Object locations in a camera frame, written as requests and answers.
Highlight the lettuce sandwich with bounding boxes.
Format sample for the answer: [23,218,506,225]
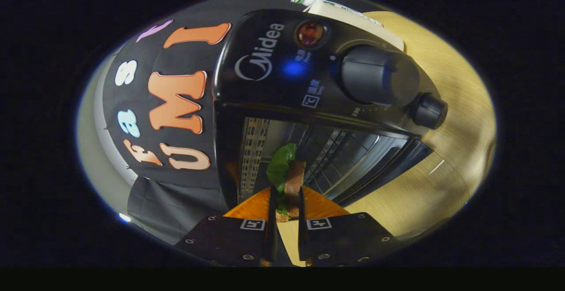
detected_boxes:
[266,143,307,223]

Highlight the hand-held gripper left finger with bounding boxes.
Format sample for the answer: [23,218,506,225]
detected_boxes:
[175,187,279,268]

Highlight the black toaster oven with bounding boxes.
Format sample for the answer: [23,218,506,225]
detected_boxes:
[212,8,449,208]

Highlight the white pop-up toaster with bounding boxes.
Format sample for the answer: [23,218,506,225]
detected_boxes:
[308,0,405,53]

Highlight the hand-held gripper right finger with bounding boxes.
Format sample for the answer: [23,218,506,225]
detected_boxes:
[298,186,400,268]

